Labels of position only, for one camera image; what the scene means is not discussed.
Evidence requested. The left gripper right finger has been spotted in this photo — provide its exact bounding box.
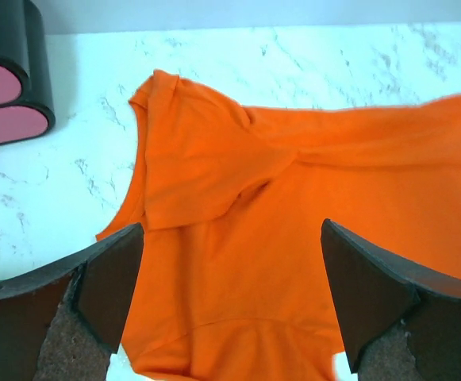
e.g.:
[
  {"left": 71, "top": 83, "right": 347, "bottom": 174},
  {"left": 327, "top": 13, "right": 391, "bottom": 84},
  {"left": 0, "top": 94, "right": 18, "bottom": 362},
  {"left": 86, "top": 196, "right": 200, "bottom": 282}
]
[{"left": 321, "top": 219, "right": 461, "bottom": 380}]

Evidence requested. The orange t shirt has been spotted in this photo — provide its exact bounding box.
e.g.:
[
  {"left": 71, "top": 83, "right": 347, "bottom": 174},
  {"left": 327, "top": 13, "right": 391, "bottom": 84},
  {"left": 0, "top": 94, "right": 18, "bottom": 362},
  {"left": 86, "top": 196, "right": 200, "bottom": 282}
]
[{"left": 103, "top": 70, "right": 461, "bottom": 380}]

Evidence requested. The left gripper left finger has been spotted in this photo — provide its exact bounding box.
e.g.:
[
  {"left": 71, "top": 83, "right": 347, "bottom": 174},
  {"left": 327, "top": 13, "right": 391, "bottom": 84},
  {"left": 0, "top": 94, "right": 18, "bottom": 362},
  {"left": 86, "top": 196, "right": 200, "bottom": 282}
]
[{"left": 0, "top": 224, "right": 144, "bottom": 380}]

